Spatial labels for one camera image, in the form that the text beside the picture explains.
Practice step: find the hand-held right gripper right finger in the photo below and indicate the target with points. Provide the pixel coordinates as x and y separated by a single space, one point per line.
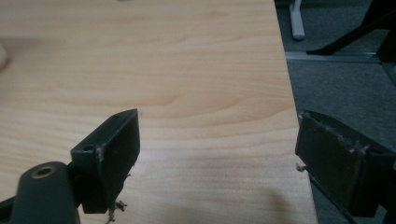
336 161

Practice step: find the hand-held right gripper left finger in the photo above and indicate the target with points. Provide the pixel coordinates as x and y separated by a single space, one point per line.
109 161

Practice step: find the white table leg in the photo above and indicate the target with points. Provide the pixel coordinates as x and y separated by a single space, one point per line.
296 21

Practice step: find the white rounded object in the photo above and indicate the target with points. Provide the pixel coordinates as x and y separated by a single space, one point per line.
2 56

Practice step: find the grey floor rail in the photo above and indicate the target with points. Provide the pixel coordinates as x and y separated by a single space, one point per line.
333 57

